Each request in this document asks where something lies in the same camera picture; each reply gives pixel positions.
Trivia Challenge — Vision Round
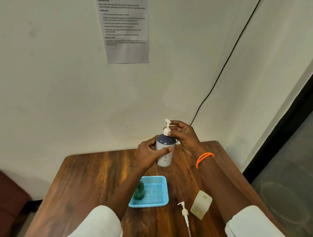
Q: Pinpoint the orange beaded bracelet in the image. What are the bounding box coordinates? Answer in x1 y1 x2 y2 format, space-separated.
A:
196 152 215 170

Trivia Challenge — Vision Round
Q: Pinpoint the person's right white sleeve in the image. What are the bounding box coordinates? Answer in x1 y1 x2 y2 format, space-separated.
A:
224 205 287 237

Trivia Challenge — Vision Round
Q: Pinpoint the person's left white sleeve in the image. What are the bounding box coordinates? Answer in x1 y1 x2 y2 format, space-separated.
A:
67 205 123 237

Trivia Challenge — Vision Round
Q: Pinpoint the maroon upholstered seat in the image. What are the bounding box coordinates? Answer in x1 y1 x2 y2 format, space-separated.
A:
0 170 30 237

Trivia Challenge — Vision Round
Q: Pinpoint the person's white sleeve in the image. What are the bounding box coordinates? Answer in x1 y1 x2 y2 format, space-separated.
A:
67 205 123 237
224 205 287 237

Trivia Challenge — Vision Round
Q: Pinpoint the blue plastic mesh basket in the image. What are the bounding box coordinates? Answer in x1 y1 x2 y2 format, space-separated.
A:
128 175 170 208

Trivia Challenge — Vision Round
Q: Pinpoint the white pump head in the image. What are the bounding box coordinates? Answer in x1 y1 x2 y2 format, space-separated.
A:
177 202 192 237
163 119 173 136

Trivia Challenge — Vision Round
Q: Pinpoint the small teal translucent bottle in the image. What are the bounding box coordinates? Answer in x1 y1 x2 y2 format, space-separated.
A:
133 181 145 201

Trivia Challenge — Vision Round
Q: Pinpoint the black door frame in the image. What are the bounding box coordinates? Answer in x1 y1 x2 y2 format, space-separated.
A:
242 74 313 184

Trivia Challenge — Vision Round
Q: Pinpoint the long black wall cable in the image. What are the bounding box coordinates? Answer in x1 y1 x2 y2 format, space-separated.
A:
189 0 261 126

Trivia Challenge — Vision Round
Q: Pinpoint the large yellow soap bottle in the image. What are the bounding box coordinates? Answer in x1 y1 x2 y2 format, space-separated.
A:
190 190 213 221

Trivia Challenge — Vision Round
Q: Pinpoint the person's left forearm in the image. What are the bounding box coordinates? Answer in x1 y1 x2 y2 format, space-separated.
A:
104 166 147 221

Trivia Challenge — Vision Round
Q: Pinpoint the printed paper sheet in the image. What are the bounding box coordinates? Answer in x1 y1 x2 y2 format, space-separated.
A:
97 0 150 64

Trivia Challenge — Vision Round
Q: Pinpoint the person's right hand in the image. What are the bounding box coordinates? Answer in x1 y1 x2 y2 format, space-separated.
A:
167 120 208 160

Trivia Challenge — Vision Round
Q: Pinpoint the small navy white pump bottle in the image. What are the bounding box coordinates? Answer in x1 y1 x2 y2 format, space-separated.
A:
156 133 176 167

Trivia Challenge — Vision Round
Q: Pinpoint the person's left hand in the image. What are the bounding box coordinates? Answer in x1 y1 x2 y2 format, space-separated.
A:
136 135 173 173

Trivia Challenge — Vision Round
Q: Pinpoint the person's right forearm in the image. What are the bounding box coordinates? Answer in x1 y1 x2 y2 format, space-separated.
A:
197 154 255 224

